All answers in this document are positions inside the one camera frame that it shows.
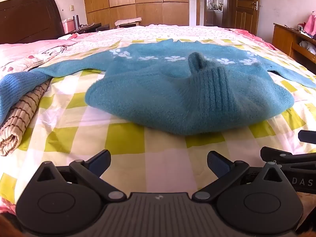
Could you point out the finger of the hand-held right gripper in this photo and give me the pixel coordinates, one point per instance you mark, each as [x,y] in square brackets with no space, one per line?
[307,136]
[276,154]

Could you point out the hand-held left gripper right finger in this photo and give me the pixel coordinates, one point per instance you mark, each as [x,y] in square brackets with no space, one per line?
[218,164]

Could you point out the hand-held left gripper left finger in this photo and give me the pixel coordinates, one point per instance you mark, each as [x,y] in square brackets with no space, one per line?
[100,163]

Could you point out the teal fuzzy flower-print sweater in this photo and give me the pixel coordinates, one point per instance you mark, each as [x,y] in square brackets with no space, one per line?
[148,98]

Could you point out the white cloth on shelf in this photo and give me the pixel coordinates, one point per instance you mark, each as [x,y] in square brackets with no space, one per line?
[307,47]

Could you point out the beige brown-checked folded cloth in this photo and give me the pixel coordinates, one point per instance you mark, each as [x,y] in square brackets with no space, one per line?
[19,118]

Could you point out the wooden desk with shelves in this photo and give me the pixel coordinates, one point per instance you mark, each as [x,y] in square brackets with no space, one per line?
[282,39]

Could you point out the pink hanging clothing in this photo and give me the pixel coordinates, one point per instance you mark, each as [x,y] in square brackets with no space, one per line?
[311,24]

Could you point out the blue ribbed knit garment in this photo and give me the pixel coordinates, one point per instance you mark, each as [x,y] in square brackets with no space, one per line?
[14,86]

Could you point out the red pink floral blanket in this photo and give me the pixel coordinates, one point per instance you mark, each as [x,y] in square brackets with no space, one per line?
[244,32]

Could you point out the pink printed quilt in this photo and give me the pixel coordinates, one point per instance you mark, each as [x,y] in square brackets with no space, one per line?
[24,54]

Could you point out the dark nightstand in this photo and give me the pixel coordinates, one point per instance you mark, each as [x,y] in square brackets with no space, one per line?
[98,27]

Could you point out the white pink-dotted bed sheet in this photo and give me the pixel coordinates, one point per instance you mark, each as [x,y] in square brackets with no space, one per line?
[172,32]

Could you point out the pink plastic basket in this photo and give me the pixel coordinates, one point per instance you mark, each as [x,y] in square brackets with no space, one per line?
[68,26]

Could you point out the brown wooden door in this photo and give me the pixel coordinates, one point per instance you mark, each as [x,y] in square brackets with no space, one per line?
[244,9]

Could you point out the silver thermos bottle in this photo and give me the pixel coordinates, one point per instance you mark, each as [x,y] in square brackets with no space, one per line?
[76,21]

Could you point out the wooden stool with white cushion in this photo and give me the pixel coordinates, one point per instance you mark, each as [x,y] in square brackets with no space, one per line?
[128,20]

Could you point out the dark wooden headboard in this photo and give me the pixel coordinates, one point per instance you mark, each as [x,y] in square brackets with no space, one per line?
[29,19]

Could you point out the light wooden wardrobe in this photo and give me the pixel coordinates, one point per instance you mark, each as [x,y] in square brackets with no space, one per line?
[148,0]

